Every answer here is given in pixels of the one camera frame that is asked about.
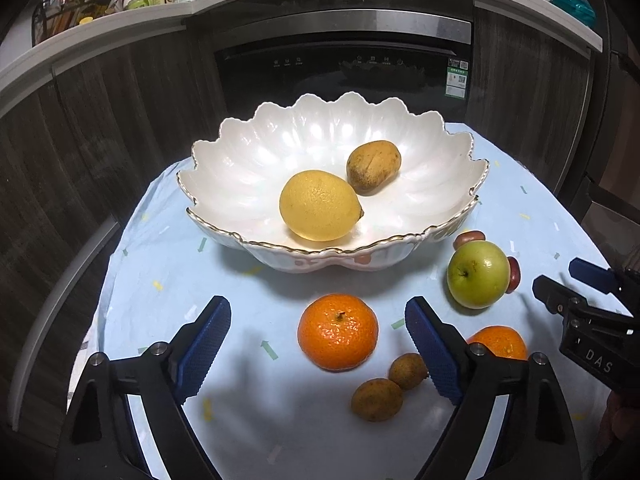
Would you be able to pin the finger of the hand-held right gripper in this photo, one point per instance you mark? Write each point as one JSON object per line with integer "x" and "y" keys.
{"x": 592, "y": 270}
{"x": 552, "y": 292}

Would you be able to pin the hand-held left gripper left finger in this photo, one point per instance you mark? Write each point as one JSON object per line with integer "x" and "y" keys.
{"x": 205, "y": 345}

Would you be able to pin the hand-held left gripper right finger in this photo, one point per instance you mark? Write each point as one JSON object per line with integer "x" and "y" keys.
{"x": 432, "y": 345}

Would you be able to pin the brown longan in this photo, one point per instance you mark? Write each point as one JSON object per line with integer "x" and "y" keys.
{"x": 406, "y": 371}

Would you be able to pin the red jujube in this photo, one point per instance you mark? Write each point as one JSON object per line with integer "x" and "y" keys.
{"x": 515, "y": 275}
{"x": 467, "y": 237}

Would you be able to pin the orange mandarin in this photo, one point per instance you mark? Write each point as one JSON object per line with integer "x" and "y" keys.
{"x": 500, "y": 342}
{"x": 337, "y": 335}

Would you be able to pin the green apple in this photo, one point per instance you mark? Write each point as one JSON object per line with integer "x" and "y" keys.
{"x": 477, "y": 275}

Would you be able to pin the brown kiwi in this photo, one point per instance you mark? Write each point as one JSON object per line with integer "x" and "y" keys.
{"x": 376, "y": 400}

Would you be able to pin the white scalloped bowl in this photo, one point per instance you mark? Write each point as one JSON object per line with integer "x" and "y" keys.
{"x": 250, "y": 175}

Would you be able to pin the person's right hand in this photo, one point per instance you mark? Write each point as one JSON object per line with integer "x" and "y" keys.
{"x": 622, "y": 422}

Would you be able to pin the light blue tablecloth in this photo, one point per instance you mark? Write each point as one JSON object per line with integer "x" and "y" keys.
{"x": 200, "y": 270}

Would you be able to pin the yellow lemon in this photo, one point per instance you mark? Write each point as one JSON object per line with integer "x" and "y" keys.
{"x": 317, "y": 205}

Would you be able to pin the dark wood cabinet door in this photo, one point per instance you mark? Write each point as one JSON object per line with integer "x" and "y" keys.
{"x": 125, "y": 125}
{"x": 530, "y": 100}

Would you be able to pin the yellow-brown mango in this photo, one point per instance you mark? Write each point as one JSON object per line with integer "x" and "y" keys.
{"x": 372, "y": 167}

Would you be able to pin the teal snack bag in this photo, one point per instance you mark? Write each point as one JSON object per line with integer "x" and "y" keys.
{"x": 575, "y": 7}

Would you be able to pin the black built-in dishwasher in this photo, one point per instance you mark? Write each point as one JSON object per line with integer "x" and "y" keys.
{"x": 300, "y": 65}

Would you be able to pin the white kitchen countertop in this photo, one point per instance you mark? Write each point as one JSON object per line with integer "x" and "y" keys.
{"x": 150, "y": 17}

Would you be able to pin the green-lidded container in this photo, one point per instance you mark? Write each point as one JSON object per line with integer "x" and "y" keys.
{"x": 137, "y": 2}

